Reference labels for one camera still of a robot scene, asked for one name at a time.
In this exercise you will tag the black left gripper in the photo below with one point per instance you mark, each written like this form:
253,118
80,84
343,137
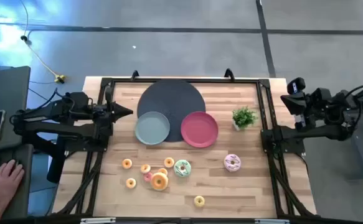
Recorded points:
108,113

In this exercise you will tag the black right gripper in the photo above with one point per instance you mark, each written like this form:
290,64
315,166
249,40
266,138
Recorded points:
309,107

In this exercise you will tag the blue-grey plate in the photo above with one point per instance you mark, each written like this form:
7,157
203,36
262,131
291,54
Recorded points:
152,127

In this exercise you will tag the small orange donut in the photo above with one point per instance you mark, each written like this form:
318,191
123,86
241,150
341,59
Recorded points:
124,163
127,183
162,170

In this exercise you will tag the small pink donut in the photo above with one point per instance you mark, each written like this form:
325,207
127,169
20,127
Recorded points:
146,178

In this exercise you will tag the large white iced donut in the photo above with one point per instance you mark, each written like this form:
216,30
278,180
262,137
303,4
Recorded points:
155,183

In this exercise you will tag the pink plate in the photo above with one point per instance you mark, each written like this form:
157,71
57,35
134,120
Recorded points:
199,129

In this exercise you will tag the large teal iced donut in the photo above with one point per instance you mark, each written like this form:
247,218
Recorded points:
177,170

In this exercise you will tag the large pink iced donut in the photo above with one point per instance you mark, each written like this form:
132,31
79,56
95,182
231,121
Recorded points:
228,165

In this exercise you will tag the small yellow donut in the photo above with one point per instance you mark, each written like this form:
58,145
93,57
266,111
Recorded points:
196,201

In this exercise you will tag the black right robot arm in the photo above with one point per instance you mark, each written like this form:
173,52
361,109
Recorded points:
312,132

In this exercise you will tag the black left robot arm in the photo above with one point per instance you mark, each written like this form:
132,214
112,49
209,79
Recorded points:
59,129

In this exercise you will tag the dark round woven placemat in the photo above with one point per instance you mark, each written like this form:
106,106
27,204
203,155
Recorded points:
172,99

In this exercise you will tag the green plant in white pot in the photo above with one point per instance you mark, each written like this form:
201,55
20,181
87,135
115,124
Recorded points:
243,117

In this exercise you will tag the grey desk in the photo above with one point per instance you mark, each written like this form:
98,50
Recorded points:
10,93

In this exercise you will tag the person's hand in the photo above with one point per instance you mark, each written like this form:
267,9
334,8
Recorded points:
5,185

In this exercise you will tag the black aluminium table frame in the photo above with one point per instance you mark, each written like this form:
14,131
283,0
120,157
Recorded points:
246,81

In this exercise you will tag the black desk support post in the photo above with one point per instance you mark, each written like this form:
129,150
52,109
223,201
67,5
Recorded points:
56,169

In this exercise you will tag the silver metal bracket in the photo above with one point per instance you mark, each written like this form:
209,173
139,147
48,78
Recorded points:
272,221
97,220

